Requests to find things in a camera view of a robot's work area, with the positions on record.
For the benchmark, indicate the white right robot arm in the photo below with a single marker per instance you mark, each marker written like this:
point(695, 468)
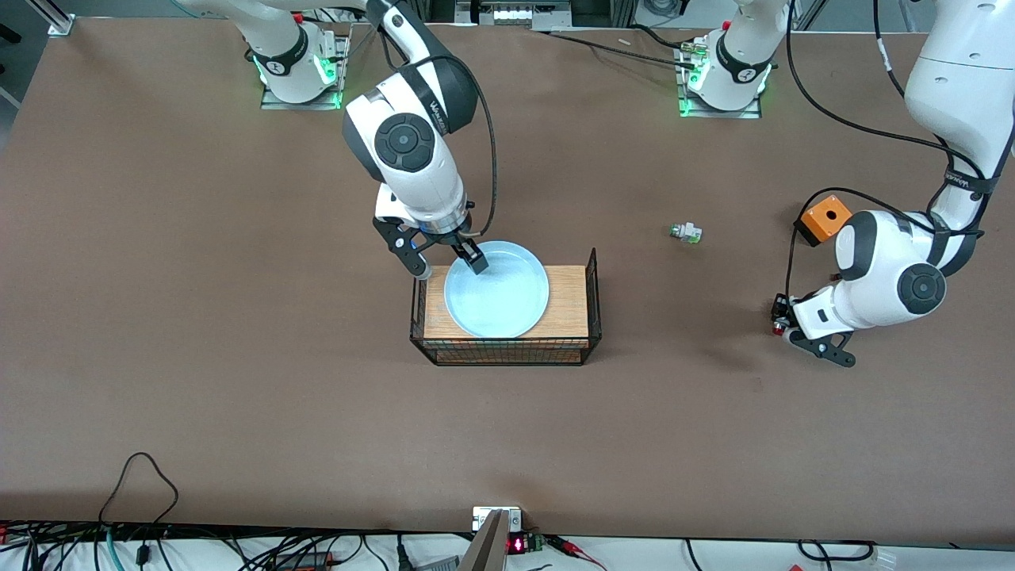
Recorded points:
point(404, 143)

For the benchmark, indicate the orange button enclosure box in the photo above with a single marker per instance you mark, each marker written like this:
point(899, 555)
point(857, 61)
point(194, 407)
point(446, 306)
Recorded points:
point(825, 216)

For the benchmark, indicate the grey metal bar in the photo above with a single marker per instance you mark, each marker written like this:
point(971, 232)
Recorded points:
point(488, 547)

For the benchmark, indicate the circuit board with red display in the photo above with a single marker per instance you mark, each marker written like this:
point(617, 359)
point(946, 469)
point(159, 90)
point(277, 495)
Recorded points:
point(520, 545)

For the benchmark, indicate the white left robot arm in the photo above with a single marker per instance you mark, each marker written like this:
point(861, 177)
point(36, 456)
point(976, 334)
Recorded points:
point(888, 270)

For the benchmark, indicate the green push button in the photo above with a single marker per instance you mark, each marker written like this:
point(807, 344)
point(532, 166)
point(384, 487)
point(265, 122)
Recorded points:
point(688, 233)

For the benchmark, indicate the red test lead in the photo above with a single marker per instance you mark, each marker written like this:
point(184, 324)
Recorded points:
point(579, 551)

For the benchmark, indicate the light blue round plate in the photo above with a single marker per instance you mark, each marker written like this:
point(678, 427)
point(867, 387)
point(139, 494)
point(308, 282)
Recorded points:
point(499, 300)

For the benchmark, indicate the aluminium frame profile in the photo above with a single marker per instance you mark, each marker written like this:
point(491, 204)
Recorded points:
point(60, 22)

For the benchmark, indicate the wooden board in basket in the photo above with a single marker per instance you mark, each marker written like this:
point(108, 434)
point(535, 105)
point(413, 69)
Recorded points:
point(568, 301)

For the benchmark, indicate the red push button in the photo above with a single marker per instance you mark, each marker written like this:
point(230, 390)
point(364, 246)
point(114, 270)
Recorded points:
point(780, 328)

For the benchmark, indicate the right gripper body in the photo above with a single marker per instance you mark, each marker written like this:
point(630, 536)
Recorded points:
point(449, 238)

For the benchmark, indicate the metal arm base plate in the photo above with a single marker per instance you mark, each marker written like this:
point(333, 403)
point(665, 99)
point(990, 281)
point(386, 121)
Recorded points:
point(721, 114)
point(317, 104)

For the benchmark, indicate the small silver mounting box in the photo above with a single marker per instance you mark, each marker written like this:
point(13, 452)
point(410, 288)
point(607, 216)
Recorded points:
point(515, 519)

